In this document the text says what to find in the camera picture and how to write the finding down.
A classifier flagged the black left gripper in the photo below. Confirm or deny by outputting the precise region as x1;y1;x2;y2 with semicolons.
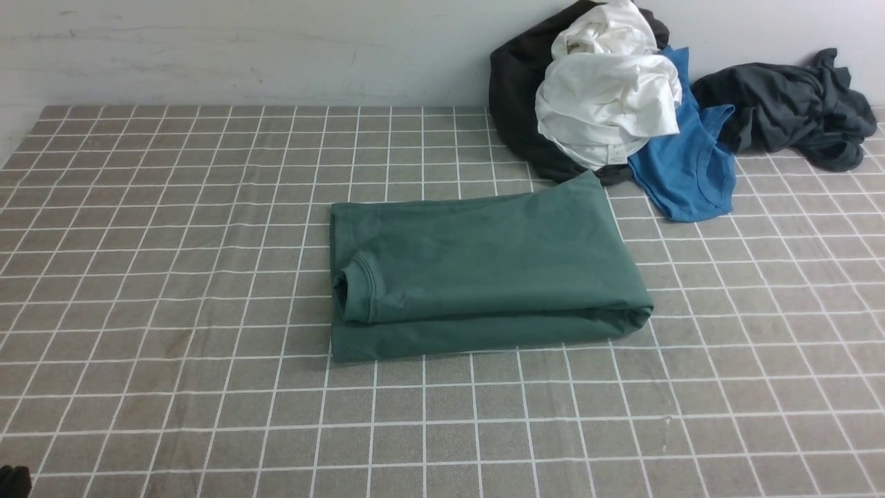
0;465;32;498

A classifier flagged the grey grid-pattern tablecloth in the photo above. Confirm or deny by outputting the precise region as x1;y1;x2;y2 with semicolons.
1;107;884;497

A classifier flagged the green long-sleeved shirt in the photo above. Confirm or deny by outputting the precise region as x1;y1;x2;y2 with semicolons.
329;172;654;362

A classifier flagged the white crumpled shirt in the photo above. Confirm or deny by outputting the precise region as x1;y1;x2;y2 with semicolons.
535;1;682;170

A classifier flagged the blue shirt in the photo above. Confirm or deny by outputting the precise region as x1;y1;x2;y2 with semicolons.
628;46;736;223

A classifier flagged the dark grey crumpled garment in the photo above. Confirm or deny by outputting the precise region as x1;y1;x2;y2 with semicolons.
691;48;877;172

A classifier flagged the black garment under pile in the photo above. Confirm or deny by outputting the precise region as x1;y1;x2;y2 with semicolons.
489;1;670;186

